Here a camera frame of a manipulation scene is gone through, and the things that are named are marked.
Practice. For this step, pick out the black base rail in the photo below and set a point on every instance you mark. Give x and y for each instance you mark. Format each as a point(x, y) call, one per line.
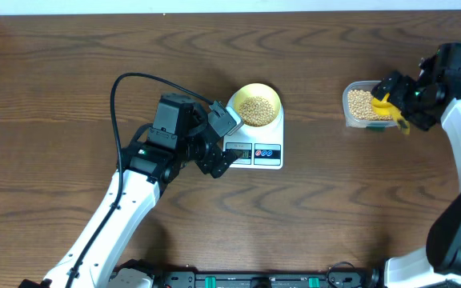
point(340, 278)

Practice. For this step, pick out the soybeans in yellow bowl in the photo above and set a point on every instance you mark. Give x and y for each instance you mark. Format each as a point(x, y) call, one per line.
point(257, 111)

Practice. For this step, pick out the yellow measuring scoop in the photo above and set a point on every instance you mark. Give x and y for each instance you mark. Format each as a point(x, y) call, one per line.
point(384, 108)

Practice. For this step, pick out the white digital kitchen scale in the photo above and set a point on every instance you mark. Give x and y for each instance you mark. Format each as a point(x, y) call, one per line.
point(262, 147)

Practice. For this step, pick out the clear container of soybeans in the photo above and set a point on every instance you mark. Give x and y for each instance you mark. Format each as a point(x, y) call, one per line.
point(358, 110)

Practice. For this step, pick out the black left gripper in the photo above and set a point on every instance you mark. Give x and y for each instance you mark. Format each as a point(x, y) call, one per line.
point(209, 161)

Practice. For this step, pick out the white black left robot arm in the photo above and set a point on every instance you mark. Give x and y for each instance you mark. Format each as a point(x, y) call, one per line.
point(91, 260)

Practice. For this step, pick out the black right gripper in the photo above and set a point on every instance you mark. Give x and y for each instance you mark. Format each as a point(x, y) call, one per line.
point(404, 84)

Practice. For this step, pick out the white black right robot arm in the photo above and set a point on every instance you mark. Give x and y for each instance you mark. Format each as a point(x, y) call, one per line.
point(438, 264)

